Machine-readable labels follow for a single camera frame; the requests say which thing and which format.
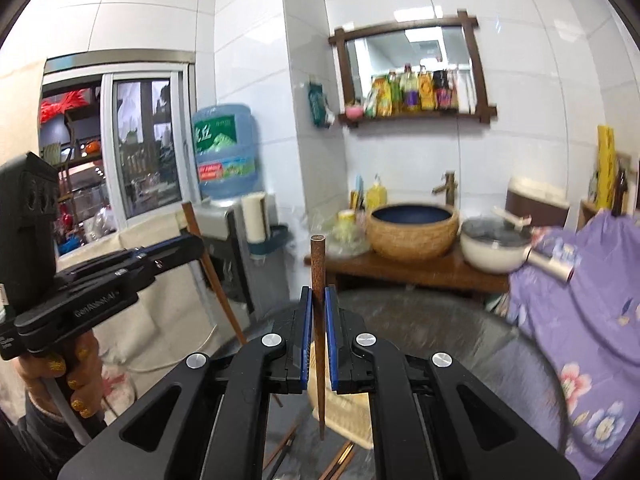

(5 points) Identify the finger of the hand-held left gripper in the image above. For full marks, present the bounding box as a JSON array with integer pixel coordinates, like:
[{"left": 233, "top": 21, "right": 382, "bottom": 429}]
[
  {"left": 55, "top": 247, "right": 206, "bottom": 301},
  {"left": 117, "top": 235, "right": 206, "bottom": 266}
]

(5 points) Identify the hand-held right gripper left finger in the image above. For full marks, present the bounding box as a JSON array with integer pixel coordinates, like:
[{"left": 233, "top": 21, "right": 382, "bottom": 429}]
[{"left": 57, "top": 286, "right": 314, "bottom": 480}]

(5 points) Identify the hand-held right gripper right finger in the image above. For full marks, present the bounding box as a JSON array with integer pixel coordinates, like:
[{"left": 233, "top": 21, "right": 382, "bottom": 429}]
[{"left": 324, "top": 285, "right": 583, "bottom": 480}]

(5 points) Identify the beige perforated utensil holder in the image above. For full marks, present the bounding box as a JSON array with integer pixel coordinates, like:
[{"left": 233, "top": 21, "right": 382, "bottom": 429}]
[{"left": 312, "top": 392, "right": 373, "bottom": 451}]

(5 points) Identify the person's left forearm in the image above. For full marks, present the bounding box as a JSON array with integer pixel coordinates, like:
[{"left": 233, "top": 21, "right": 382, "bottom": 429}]
[{"left": 0, "top": 390, "right": 108, "bottom": 480}]

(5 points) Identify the person's left hand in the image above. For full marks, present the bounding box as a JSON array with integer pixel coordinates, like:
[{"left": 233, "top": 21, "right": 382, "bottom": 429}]
[{"left": 15, "top": 332, "right": 106, "bottom": 421}]

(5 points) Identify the water dispenser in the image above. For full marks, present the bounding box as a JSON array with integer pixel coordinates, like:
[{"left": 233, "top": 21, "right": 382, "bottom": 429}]
[{"left": 192, "top": 197, "right": 291, "bottom": 316}]

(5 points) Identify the beige cloth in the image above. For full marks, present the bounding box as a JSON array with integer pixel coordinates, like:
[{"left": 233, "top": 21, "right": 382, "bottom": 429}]
[{"left": 55, "top": 207, "right": 251, "bottom": 376}]

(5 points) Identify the white paper cup stack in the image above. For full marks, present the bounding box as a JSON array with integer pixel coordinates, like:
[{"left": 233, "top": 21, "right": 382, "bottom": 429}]
[{"left": 241, "top": 192, "right": 273, "bottom": 243}]

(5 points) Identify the wooden washstand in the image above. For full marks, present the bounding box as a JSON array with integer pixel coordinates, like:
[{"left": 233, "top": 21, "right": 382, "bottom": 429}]
[{"left": 304, "top": 245, "right": 511, "bottom": 296}]

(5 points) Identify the aluminium sliding window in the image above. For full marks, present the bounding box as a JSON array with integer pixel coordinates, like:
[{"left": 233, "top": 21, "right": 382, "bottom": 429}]
[{"left": 40, "top": 52, "right": 196, "bottom": 261}]

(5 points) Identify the teal cup holder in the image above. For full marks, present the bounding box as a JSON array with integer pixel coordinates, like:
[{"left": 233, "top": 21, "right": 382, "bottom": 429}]
[{"left": 250, "top": 225, "right": 291, "bottom": 261}]

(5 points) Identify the clear plastic bag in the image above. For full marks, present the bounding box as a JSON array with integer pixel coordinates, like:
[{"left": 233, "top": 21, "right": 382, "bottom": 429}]
[{"left": 305, "top": 210, "right": 373, "bottom": 258}]

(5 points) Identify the blue water bottle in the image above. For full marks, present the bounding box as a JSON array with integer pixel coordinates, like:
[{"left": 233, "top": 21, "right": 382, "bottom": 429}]
[{"left": 191, "top": 103, "right": 258, "bottom": 201}]

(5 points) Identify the round glass table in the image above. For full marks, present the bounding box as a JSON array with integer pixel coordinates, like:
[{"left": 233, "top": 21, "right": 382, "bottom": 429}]
[{"left": 215, "top": 287, "right": 571, "bottom": 480}]

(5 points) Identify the woven wash basin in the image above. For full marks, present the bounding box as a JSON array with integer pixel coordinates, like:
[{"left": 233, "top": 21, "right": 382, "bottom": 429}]
[{"left": 366, "top": 203, "right": 460, "bottom": 261}]

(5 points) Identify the yellow soap bottle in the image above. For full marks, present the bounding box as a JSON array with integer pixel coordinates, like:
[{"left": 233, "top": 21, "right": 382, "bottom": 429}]
[{"left": 366, "top": 174, "right": 388, "bottom": 211}]

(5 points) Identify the brass faucet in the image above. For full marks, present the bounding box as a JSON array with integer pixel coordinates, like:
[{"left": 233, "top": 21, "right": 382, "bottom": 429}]
[{"left": 432, "top": 170, "right": 458, "bottom": 207}]

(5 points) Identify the green hanging packet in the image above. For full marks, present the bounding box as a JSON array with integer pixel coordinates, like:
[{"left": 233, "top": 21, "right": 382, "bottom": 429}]
[{"left": 307, "top": 82, "right": 333, "bottom": 126}]

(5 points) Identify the brown and white rice cooker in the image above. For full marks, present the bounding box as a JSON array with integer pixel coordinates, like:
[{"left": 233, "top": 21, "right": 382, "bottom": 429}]
[{"left": 505, "top": 175, "right": 571, "bottom": 228}]

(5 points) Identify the purple floral cloth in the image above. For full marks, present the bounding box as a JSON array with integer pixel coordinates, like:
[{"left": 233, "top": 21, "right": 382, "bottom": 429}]
[{"left": 505, "top": 210, "right": 640, "bottom": 480}]

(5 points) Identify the row of condiment bottles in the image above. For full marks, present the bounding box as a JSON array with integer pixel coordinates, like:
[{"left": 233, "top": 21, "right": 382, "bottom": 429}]
[{"left": 364, "top": 62, "right": 461, "bottom": 117}]

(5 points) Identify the wood-framed mirror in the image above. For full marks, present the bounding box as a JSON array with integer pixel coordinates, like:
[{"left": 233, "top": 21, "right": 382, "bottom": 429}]
[{"left": 327, "top": 8, "right": 498, "bottom": 128}]

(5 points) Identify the yellow roll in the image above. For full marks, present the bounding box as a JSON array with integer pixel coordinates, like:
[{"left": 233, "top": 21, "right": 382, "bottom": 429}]
[{"left": 596, "top": 125, "right": 616, "bottom": 211}]

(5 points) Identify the dark brown bottle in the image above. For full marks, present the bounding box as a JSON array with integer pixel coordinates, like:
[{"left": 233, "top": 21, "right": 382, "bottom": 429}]
[{"left": 614, "top": 167, "right": 630, "bottom": 216}]

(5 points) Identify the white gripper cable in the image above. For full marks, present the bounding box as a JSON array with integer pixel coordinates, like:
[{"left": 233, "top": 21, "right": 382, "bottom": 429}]
[{"left": 47, "top": 377, "right": 93, "bottom": 446}]

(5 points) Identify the white long-handled pan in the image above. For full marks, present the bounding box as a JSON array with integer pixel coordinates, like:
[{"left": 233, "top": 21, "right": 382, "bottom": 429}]
[{"left": 460, "top": 205, "right": 576, "bottom": 286}]

